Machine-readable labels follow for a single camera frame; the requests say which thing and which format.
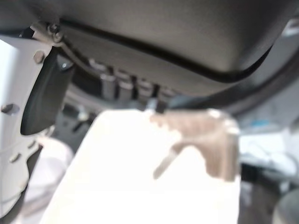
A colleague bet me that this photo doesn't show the white cloth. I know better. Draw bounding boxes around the white cloth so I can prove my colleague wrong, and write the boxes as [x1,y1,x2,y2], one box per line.
[23,136,77,212]

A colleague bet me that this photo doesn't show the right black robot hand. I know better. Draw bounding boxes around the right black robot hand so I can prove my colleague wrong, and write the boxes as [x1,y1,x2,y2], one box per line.
[42,108,242,224]

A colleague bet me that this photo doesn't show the round glass washer door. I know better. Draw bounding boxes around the round glass washer door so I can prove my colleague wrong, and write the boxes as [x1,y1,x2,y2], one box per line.
[0,21,73,195]

